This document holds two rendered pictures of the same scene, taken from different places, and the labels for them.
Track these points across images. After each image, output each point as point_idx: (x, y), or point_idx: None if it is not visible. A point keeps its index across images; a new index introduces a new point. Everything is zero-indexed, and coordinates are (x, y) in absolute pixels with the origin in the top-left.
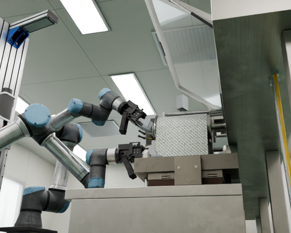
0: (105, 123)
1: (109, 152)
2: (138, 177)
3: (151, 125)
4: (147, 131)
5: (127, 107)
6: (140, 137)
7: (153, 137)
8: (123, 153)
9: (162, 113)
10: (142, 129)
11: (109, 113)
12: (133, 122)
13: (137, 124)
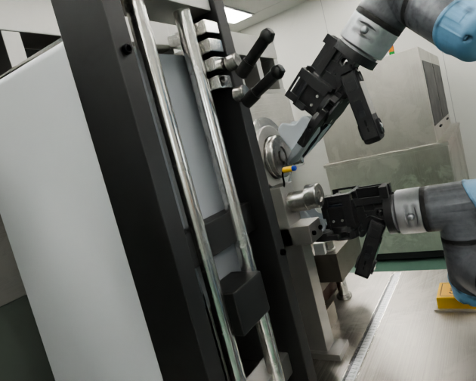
0: (448, 51)
1: (418, 201)
2: (353, 264)
3: (284, 137)
4: (303, 158)
5: (344, 60)
6: (272, 84)
7: (288, 175)
8: (381, 206)
9: (166, 26)
10: (310, 140)
11: (416, 32)
12: (334, 119)
13: (326, 129)
